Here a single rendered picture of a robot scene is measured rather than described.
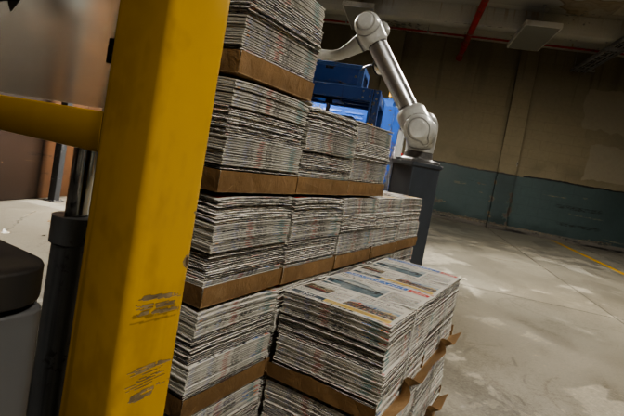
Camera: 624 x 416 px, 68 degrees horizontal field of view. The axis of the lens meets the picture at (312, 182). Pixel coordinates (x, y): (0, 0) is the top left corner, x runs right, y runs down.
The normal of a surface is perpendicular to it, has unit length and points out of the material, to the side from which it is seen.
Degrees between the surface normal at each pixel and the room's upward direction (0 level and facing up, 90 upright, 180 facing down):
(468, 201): 90
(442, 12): 90
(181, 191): 90
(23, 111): 90
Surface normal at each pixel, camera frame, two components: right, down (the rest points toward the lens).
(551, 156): -0.20, 0.02
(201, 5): 0.86, 0.18
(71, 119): -0.48, -0.04
